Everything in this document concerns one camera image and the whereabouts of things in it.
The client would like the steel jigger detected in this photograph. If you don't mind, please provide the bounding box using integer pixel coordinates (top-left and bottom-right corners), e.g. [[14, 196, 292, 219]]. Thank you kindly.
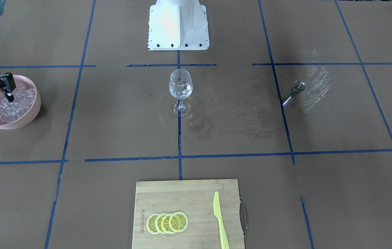
[[282, 80, 306, 107]]

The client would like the pile of ice cubes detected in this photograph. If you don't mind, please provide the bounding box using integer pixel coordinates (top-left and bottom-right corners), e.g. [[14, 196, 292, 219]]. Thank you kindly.
[[0, 86, 36, 126]]

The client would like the clear wine glass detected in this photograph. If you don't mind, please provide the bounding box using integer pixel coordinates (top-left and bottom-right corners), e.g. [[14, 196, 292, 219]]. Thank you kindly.
[[168, 69, 193, 117]]

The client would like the pink bowl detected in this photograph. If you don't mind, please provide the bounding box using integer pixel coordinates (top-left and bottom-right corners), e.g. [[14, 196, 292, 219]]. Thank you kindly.
[[0, 75, 41, 130]]

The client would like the rear lemon slice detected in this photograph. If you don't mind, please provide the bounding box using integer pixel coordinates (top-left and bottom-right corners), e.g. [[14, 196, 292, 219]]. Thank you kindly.
[[147, 213, 159, 234]]

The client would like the lemon slice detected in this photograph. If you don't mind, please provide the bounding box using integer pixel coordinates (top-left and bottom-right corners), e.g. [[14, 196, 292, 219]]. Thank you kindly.
[[147, 213, 159, 234], [161, 214, 175, 234], [168, 211, 189, 233], [155, 213, 168, 234]]

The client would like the front lemon slice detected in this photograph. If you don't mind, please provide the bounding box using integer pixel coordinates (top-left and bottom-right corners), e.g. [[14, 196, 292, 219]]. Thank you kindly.
[[168, 211, 189, 233]]

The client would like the bamboo cutting board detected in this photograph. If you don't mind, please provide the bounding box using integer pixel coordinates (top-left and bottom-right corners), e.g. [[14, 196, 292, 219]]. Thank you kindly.
[[131, 179, 245, 249]]

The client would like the yellow plastic knife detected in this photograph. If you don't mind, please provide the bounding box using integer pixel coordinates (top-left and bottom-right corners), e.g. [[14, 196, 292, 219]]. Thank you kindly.
[[212, 191, 230, 249]]

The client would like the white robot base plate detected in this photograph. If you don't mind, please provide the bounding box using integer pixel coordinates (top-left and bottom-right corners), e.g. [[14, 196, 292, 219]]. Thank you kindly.
[[147, 0, 210, 51]]

